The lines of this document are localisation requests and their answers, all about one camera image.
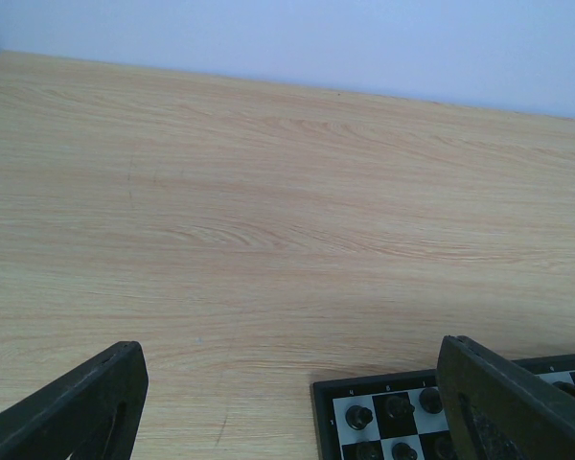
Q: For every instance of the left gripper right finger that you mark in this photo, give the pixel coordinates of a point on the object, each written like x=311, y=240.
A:
x=502, y=409

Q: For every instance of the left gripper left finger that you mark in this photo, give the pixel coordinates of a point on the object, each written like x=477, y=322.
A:
x=91, y=412

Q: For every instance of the black magnetic chess board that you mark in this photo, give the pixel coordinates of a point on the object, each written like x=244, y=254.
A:
x=474, y=404

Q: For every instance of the black chess piece row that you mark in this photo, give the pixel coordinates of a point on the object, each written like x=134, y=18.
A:
x=398, y=418

